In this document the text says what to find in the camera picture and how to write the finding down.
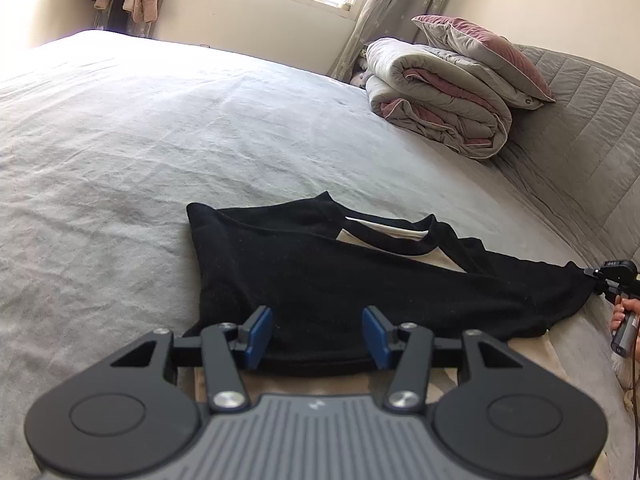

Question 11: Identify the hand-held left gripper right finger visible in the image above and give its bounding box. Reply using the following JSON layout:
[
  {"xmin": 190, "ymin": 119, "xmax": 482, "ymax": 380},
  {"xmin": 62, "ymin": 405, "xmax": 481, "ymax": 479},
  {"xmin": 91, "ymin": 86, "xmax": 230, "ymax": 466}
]
[{"xmin": 361, "ymin": 305, "xmax": 527, "ymax": 414}]

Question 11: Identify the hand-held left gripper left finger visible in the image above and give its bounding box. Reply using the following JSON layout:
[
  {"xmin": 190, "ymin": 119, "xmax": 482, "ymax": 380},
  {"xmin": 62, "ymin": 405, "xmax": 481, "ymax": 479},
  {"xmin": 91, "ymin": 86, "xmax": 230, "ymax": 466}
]
[{"xmin": 108, "ymin": 305, "xmax": 275, "ymax": 414}]

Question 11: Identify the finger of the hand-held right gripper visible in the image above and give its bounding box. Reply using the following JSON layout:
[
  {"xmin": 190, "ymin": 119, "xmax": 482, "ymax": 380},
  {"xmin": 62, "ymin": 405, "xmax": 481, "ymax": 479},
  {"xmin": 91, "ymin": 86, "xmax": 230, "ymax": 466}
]
[{"xmin": 582, "ymin": 267, "xmax": 607, "ymax": 294}]

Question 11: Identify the black and beige sweatshirt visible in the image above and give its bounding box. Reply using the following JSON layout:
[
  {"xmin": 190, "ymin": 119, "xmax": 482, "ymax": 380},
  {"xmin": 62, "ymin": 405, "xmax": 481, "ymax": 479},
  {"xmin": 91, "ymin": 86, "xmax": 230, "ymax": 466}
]
[{"xmin": 177, "ymin": 191, "xmax": 599, "ymax": 406}]

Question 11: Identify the person's right hand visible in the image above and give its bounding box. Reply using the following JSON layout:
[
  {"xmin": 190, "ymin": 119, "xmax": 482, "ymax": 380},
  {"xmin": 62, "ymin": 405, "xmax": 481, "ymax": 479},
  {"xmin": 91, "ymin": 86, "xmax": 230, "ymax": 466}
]
[{"xmin": 611, "ymin": 297, "xmax": 640, "ymax": 334}]

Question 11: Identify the grey quilted headboard cover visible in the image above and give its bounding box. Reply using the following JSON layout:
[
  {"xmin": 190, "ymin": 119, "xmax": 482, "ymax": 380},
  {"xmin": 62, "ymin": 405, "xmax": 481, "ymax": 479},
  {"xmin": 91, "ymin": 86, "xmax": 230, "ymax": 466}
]
[{"xmin": 492, "ymin": 45, "xmax": 640, "ymax": 286}]

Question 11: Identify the folded grey pink quilt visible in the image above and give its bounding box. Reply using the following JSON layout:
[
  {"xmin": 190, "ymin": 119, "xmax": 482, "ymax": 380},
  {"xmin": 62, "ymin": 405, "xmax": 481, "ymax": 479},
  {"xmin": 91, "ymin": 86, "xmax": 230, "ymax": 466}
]
[{"xmin": 365, "ymin": 37, "xmax": 514, "ymax": 161}]

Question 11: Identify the grey pink pillow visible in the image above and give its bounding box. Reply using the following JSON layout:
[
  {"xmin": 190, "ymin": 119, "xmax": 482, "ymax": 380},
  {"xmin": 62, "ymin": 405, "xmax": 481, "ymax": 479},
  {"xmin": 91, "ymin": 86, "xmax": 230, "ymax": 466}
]
[{"xmin": 411, "ymin": 14, "xmax": 557, "ymax": 111}]

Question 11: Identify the patterned grey curtain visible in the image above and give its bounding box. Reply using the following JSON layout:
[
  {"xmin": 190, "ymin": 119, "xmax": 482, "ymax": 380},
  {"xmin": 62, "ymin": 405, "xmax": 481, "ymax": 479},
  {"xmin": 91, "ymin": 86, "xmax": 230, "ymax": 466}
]
[{"xmin": 327, "ymin": 0, "xmax": 446, "ymax": 81}]

